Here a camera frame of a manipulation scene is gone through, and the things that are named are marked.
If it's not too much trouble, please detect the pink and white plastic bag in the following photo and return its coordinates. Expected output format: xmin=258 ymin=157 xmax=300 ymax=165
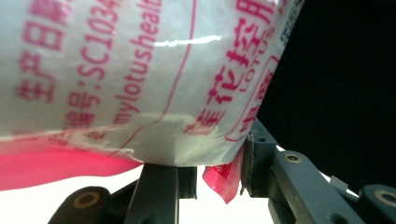
xmin=0 ymin=0 xmax=306 ymax=205

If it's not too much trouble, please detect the black curtain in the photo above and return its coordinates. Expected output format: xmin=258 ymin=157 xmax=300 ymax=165
xmin=255 ymin=0 xmax=396 ymax=194

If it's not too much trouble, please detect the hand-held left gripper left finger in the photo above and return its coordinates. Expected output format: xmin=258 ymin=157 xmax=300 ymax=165
xmin=124 ymin=162 xmax=198 ymax=224

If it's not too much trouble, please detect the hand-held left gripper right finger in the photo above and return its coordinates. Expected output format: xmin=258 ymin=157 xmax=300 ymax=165
xmin=240 ymin=119 xmax=278 ymax=198

